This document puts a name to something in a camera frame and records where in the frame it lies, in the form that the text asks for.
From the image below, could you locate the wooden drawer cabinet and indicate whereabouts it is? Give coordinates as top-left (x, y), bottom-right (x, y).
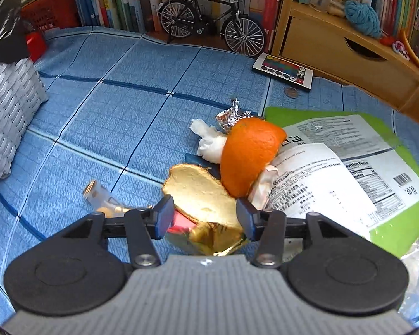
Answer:
top-left (270, 0), bottom-right (419, 123)

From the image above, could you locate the red plastic crate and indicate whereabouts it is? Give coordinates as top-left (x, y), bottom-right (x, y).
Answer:
top-left (19, 0), bottom-right (82, 61)

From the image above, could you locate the orange peel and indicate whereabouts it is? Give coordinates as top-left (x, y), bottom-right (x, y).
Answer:
top-left (220, 118), bottom-right (287, 198)

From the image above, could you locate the black model bicycle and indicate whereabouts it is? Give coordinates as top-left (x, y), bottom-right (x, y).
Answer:
top-left (157, 0), bottom-right (266, 58)

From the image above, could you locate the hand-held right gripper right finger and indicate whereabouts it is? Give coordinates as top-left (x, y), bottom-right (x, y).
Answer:
top-left (235, 197), bottom-right (369, 270)

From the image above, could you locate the grey woven cushion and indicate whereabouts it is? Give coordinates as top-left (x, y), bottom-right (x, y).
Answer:
top-left (0, 58), bottom-right (49, 180)

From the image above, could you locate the blue checked tablecloth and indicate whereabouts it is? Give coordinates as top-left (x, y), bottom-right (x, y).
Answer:
top-left (0, 26), bottom-right (419, 325)

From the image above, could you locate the blue yarn ball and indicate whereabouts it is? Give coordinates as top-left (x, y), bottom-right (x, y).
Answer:
top-left (345, 0), bottom-right (383, 38)

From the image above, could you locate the small clear candy wrapper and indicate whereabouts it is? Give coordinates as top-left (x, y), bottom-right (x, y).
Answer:
top-left (82, 180), bottom-right (154, 217)

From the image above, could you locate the crumpled foil ball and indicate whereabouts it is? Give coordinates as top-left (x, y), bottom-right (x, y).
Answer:
top-left (216, 98), bottom-right (254, 135)

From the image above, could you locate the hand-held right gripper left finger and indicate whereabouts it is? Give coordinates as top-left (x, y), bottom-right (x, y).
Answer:
top-left (48, 195), bottom-right (175, 269)

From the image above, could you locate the small red white toy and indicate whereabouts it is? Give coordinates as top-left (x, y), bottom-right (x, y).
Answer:
top-left (393, 40), bottom-right (411, 58)

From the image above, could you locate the pink wrapper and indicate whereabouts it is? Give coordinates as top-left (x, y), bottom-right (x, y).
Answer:
top-left (168, 211), bottom-right (196, 234)

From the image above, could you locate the white crumpled tissue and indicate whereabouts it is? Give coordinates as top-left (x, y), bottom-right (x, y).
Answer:
top-left (190, 119), bottom-right (228, 164)

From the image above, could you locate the gold foil wrapper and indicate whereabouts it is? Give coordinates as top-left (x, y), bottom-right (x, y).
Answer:
top-left (166, 221), bottom-right (252, 257)

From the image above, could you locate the white remote control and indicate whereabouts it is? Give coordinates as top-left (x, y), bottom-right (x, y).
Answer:
top-left (252, 52), bottom-right (314, 92)

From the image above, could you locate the pale yellow fruit peel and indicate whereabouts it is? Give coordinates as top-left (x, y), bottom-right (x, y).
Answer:
top-left (161, 163), bottom-right (245, 233)

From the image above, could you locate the row of upright books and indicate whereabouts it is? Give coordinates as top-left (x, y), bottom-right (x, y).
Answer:
top-left (70, 0), bottom-right (290, 42)

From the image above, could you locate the green snack bag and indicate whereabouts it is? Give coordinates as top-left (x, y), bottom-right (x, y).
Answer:
top-left (263, 106), bottom-right (419, 259)

